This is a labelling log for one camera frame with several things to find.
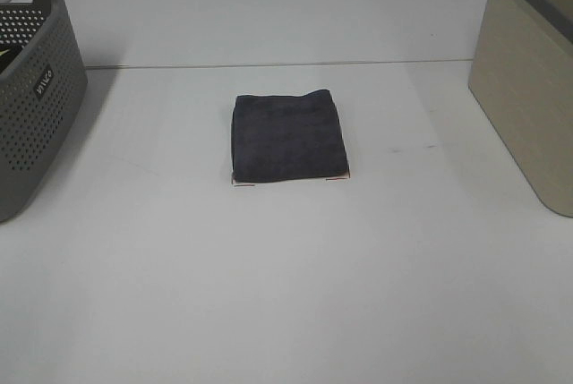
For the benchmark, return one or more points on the beige plastic basket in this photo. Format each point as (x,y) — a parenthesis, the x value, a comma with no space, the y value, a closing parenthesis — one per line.
(521,77)

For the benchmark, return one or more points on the dark grey towel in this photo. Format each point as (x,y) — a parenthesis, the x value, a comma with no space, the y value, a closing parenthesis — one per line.
(285,138)

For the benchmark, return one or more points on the grey perforated plastic basket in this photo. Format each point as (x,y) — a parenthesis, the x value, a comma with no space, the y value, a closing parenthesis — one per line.
(43,83)

